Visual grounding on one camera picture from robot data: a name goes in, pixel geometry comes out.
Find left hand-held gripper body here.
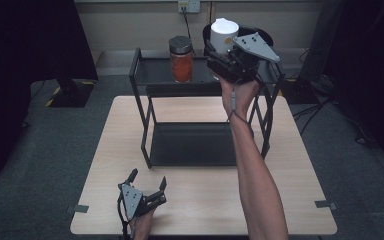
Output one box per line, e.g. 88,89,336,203
117,181,168,223

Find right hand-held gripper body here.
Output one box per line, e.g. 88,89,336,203
203,32,281,84

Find white cup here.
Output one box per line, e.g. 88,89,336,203
209,17,240,55

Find glass jar with orange contents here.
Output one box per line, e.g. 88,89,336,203
168,35,195,84

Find black metal shelf rack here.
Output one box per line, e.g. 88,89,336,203
128,46,286,169

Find person's left hand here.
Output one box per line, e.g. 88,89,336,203
128,209,155,240

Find person's right hand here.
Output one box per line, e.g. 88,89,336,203
216,74,261,118

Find black stand base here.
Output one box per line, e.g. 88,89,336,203
45,78,96,109

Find dark curtain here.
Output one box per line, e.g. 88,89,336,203
298,0,384,168
0,0,100,183

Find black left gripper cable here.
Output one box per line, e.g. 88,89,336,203
116,196,132,240

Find black power cable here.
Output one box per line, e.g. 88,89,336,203
180,5,196,56

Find grey right gripper cable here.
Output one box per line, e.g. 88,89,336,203
227,83,255,138

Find white wall outlet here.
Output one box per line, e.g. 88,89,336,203
177,0,201,14

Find black floor cables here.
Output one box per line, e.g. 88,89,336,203
292,94,378,146

